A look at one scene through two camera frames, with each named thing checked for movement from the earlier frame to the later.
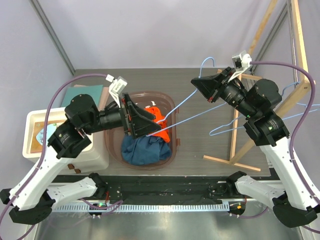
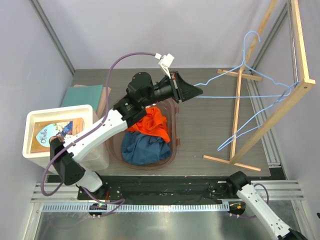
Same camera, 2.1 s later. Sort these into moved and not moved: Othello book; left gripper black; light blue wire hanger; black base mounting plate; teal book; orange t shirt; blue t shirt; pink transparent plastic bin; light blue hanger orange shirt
Moved: left gripper black; light blue hanger orange shirt; light blue wire hanger
Not moved: blue t shirt; black base mounting plate; pink transparent plastic bin; teal book; orange t shirt; Othello book
